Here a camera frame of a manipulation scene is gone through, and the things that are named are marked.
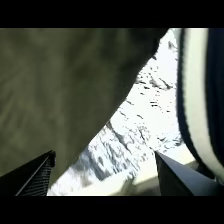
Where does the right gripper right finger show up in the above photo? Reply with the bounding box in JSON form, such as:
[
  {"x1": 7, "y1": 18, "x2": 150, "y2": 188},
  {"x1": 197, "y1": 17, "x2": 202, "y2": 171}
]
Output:
[{"x1": 154, "y1": 150, "x2": 224, "y2": 197}]

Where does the olive green garment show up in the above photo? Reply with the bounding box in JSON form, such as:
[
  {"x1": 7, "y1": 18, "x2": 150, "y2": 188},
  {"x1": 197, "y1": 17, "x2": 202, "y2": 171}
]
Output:
[{"x1": 0, "y1": 27, "x2": 170, "y2": 188}]

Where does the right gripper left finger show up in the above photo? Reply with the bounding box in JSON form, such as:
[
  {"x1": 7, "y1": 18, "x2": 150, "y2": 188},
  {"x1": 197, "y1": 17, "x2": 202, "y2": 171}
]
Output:
[{"x1": 0, "y1": 150, "x2": 57, "y2": 197}]

